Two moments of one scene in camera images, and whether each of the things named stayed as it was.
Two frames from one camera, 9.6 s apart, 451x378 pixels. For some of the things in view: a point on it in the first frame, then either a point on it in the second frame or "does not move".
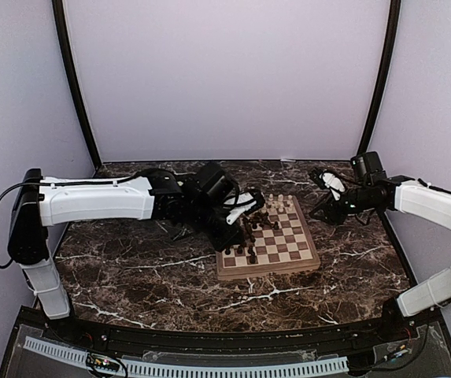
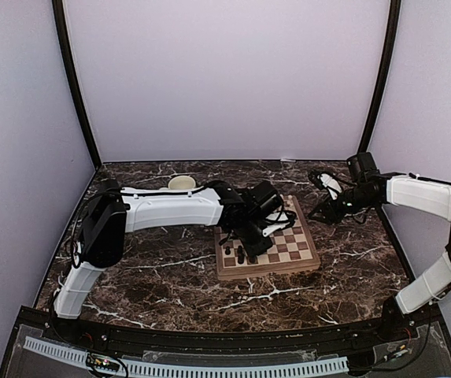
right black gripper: x=334 y=214 does not move
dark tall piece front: x=252 y=257 → x=241 y=257
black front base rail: x=409 y=340 does not move
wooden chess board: x=277 y=240 does not move
